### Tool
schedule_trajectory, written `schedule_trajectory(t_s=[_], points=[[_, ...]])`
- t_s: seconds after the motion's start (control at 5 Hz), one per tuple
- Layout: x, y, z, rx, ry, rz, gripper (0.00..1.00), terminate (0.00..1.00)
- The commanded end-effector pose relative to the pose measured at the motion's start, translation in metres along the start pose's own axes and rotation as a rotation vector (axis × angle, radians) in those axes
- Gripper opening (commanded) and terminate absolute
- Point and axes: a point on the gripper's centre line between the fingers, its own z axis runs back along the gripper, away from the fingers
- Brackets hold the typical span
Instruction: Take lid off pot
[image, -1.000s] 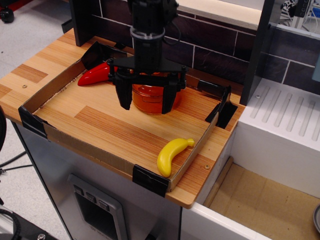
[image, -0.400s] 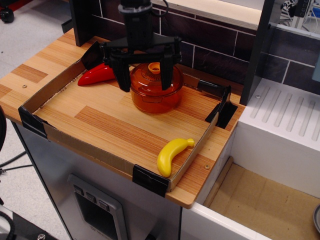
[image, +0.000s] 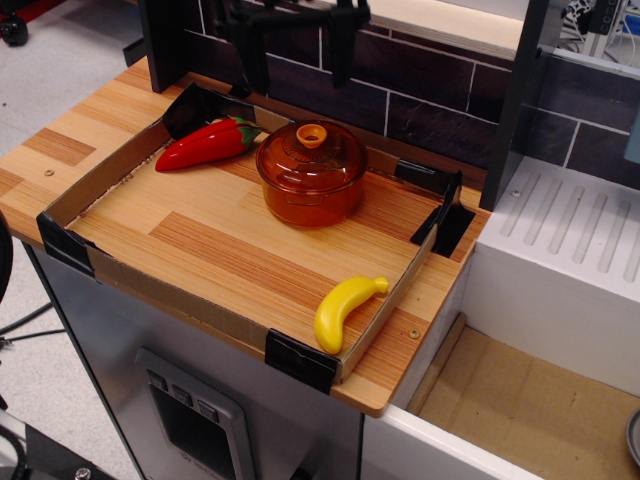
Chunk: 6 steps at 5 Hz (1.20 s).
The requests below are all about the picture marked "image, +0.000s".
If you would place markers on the grey toy dishwasher front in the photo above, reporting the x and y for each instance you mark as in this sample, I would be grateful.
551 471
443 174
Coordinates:
207 428

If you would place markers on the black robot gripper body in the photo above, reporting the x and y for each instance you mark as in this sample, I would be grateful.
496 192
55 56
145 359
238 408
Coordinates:
267 18

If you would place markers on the red toy chili pepper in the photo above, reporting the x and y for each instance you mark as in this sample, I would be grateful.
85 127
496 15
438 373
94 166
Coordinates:
222 140

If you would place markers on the dark shelf upright post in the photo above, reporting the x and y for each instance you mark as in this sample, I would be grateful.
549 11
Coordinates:
502 165

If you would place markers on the yellow toy banana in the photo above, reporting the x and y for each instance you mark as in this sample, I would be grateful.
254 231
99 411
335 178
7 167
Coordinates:
338 304

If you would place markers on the orange transparent pot lid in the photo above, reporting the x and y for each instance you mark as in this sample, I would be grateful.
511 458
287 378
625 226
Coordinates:
312 157

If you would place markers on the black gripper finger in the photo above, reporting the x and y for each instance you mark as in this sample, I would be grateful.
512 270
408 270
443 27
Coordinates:
342 44
250 47

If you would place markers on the orange transparent toy pot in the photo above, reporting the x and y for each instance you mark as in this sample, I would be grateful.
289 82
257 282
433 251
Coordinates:
312 199

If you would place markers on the white toy sink unit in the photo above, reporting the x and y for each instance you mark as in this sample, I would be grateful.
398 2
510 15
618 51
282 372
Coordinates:
532 369

